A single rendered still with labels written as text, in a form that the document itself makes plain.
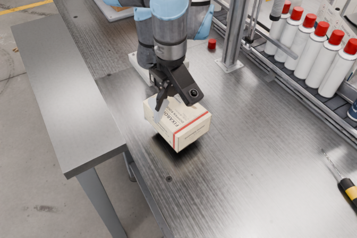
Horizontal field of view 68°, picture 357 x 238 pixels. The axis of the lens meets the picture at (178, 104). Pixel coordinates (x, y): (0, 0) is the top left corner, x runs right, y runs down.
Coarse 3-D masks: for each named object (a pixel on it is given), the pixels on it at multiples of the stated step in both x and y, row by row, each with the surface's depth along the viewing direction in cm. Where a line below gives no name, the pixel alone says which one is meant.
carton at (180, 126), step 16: (176, 96) 77; (144, 112) 79; (176, 112) 73; (192, 112) 73; (208, 112) 74; (160, 128) 75; (176, 128) 70; (192, 128) 70; (208, 128) 77; (176, 144) 71
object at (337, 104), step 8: (216, 16) 122; (224, 16) 122; (224, 24) 117; (256, 32) 113; (256, 40) 109; (264, 40) 109; (256, 48) 105; (264, 48) 105; (264, 56) 102; (272, 56) 102; (280, 64) 99; (288, 72) 96; (296, 80) 93; (304, 80) 93; (304, 88) 90; (320, 96) 88; (336, 96) 88; (328, 104) 85; (336, 104) 85; (344, 104) 85; (336, 112) 83; (344, 112) 83; (344, 120) 81
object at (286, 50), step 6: (216, 0) 116; (222, 6) 114; (228, 6) 111; (246, 24) 104; (252, 24) 102; (258, 30) 100; (264, 36) 98; (270, 36) 97; (276, 42) 94; (282, 48) 92; (288, 54) 91; (294, 54) 89
